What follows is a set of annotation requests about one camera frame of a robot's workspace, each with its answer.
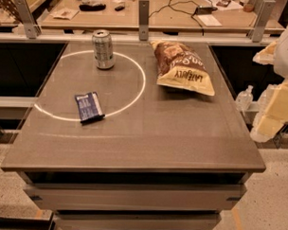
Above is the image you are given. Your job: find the white paper card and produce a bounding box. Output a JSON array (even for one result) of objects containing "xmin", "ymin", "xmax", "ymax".
[{"xmin": 198, "ymin": 14, "xmax": 222, "ymax": 27}]

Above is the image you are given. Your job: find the small black device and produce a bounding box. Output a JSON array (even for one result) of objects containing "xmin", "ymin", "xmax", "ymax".
[{"xmin": 115, "ymin": 6, "xmax": 125, "ymax": 11}]

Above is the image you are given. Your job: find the silver 7up soda can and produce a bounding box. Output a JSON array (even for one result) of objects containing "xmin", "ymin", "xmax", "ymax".
[{"xmin": 92, "ymin": 29, "xmax": 115, "ymax": 69}]

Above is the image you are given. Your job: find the blue snack packet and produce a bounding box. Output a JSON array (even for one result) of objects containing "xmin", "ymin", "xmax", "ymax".
[{"xmin": 75, "ymin": 92, "xmax": 105, "ymax": 123}]

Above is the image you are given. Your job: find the brown yellow chip bag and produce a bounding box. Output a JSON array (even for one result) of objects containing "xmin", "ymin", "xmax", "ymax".
[{"xmin": 151, "ymin": 41, "xmax": 215, "ymax": 97}]

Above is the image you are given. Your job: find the black object on back table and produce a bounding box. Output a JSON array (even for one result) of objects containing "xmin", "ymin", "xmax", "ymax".
[{"xmin": 79, "ymin": 4, "xmax": 106, "ymax": 12}]

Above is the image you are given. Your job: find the brown paper packet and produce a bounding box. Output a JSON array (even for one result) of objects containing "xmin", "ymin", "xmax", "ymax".
[{"xmin": 52, "ymin": 8, "xmax": 79, "ymax": 20}]

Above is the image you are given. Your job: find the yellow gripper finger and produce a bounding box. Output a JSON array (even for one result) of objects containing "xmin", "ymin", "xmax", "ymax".
[
  {"xmin": 250, "ymin": 80, "xmax": 288, "ymax": 143},
  {"xmin": 252, "ymin": 41, "xmax": 278, "ymax": 65}
]

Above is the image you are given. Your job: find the right metal bracket post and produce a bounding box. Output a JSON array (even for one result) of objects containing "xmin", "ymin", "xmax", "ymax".
[{"xmin": 248, "ymin": 0, "xmax": 276, "ymax": 43}]

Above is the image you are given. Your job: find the metal bracket post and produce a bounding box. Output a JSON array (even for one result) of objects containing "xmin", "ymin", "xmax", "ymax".
[
  {"xmin": 248, "ymin": 0, "xmax": 276, "ymax": 43},
  {"xmin": 138, "ymin": 0, "xmax": 150, "ymax": 42},
  {"xmin": 13, "ymin": 0, "xmax": 41, "ymax": 39}
]

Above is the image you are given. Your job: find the middle metal bracket post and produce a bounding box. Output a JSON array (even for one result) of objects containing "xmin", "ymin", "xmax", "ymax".
[{"xmin": 138, "ymin": 0, "xmax": 150, "ymax": 42}]

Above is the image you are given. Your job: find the grey drawer cabinet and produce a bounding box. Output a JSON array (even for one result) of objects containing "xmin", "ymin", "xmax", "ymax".
[{"xmin": 22, "ymin": 171, "xmax": 246, "ymax": 230}]

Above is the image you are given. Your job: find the clear sanitizer bottle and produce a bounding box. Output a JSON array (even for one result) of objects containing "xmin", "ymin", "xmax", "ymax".
[{"xmin": 235, "ymin": 85, "xmax": 253, "ymax": 112}]

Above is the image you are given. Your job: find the black cable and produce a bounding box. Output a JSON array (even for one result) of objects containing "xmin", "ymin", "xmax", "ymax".
[{"xmin": 149, "ymin": 0, "xmax": 218, "ymax": 21}]

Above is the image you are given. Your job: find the left metal bracket post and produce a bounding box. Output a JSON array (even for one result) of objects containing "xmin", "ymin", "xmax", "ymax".
[{"xmin": 13, "ymin": 0, "xmax": 41, "ymax": 39}]

